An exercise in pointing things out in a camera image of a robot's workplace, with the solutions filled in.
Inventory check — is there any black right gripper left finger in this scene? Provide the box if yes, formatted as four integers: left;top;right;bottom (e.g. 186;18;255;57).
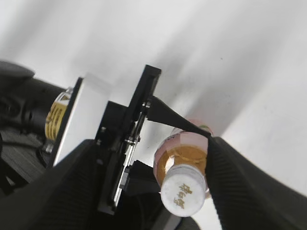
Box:
0;139;111;230

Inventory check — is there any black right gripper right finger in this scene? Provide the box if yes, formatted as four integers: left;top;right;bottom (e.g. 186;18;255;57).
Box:
205;137;307;230

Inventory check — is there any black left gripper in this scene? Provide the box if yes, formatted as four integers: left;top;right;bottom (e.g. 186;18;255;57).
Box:
95;65;212;215

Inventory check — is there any pink oolong tea bottle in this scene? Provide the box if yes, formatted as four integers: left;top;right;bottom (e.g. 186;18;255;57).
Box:
153;127;208;187

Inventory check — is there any white bottle cap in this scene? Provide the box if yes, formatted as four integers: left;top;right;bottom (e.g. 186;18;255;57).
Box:
161;164;207;217

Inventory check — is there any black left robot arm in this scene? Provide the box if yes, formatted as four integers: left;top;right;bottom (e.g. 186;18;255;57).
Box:
0;61;211;220

